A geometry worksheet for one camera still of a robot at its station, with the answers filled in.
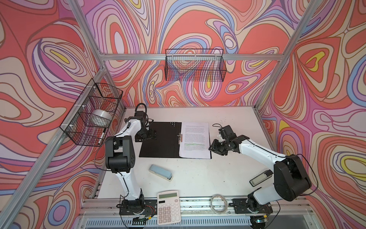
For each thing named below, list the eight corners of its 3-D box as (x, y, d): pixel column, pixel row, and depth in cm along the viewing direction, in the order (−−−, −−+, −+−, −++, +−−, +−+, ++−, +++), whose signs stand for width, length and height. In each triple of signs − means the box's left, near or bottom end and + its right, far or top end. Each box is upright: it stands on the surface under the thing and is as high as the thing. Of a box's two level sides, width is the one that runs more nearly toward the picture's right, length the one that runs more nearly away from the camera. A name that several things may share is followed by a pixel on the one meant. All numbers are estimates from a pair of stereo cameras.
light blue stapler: (149, 172, 87) (148, 170, 84) (153, 166, 90) (152, 163, 87) (171, 182, 84) (170, 180, 80) (174, 175, 86) (174, 173, 83)
